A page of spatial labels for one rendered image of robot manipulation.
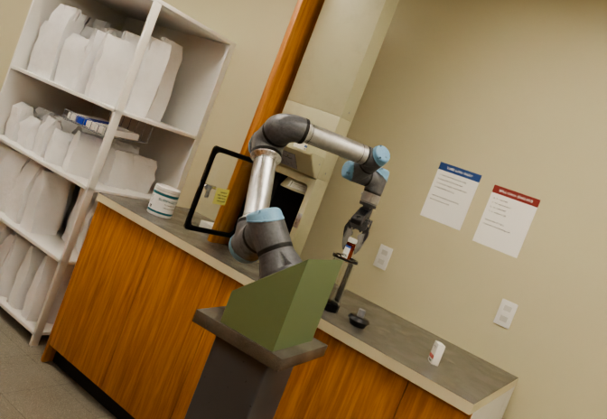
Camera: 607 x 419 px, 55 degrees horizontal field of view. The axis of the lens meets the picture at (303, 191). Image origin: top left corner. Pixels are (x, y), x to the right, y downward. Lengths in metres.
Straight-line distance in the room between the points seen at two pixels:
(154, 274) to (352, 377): 1.09
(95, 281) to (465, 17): 2.25
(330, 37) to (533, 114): 0.99
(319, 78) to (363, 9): 0.37
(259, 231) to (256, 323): 0.29
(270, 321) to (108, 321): 1.47
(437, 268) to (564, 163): 0.73
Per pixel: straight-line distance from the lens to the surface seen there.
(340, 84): 2.71
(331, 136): 2.13
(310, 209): 2.70
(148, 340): 2.85
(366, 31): 2.74
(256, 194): 2.02
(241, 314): 1.74
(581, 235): 2.71
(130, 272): 2.94
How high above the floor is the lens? 1.48
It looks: 3 degrees down
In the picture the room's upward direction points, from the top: 21 degrees clockwise
